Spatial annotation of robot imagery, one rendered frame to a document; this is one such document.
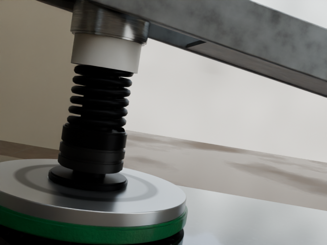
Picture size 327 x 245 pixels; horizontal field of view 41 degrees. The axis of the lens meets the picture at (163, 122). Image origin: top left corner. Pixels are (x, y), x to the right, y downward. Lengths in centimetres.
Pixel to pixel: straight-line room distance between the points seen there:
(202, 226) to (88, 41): 23
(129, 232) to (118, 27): 19
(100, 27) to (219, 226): 25
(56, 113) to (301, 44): 514
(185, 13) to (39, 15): 526
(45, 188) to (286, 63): 26
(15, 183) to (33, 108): 518
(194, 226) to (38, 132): 516
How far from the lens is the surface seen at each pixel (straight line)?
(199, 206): 56
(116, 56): 43
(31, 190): 41
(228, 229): 49
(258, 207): 62
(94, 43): 43
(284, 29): 44
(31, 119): 562
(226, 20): 42
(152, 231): 39
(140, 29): 44
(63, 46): 551
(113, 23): 42
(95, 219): 37
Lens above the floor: 94
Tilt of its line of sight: 4 degrees down
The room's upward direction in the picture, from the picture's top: 9 degrees clockwise
